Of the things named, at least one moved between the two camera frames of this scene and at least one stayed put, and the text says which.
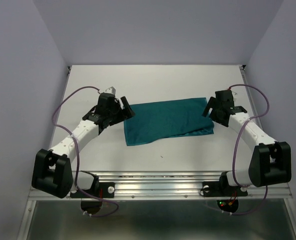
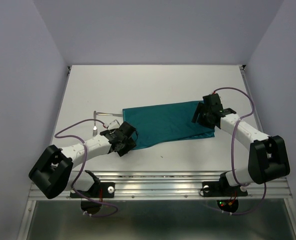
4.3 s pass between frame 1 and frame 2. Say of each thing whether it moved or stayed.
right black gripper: moved
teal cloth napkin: stayed
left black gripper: moved
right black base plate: stayed
